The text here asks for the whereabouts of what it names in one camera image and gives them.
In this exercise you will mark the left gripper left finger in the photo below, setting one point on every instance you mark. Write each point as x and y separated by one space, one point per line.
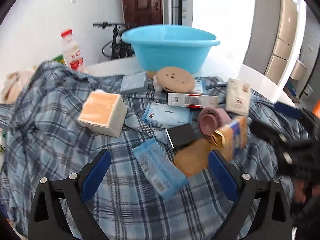
47 219

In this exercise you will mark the beige refrigerator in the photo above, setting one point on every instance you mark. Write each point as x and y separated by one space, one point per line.
272 37

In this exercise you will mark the blue plastic basin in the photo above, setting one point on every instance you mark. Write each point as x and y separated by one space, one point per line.
159 46

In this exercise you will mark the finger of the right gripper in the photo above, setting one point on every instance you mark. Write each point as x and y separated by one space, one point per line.
287 110
272 136

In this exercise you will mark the blue plaid cloth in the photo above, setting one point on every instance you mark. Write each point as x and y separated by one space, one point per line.
44 139

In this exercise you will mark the yellow green carton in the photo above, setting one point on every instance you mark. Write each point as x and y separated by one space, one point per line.
59 59

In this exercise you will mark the red cap drink bottle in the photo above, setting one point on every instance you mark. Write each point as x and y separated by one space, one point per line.
71 52

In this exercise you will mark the light blue tissue pack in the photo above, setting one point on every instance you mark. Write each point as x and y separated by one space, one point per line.
161 173

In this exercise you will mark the gold blue snack packet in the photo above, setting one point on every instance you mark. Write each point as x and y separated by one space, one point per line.
230 138

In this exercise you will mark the light blue wipes pack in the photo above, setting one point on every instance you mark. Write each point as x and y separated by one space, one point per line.
198 88

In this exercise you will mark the black small box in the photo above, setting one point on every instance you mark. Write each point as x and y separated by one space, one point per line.
181 136

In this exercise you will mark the white blue Raison box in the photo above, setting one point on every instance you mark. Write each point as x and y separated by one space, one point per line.
165 116

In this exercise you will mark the person right hand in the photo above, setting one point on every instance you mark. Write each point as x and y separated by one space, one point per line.
299 195

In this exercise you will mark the brown entrance door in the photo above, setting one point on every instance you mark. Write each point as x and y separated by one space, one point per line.
143 12

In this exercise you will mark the white orange top box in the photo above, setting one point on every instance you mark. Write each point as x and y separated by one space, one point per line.
103 113

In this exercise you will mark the round tan sanding disc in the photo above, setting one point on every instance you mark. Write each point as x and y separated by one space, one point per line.
175 80

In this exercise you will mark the plastic bag of buns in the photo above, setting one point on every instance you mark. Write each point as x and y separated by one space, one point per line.
14 84

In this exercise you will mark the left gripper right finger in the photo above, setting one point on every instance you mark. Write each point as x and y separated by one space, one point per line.
272 219

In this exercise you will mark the white red barcode box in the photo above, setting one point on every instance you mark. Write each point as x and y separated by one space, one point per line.
192 100

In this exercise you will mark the grey blue flat box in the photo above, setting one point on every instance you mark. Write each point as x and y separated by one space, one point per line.
135 83

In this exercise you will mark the black bicycle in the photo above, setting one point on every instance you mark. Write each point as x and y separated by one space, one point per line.
116 48

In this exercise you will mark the pink rolled belt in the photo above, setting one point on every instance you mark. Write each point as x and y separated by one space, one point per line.
210 119

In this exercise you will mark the cream paper tissue pack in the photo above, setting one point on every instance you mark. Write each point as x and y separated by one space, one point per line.
238 97

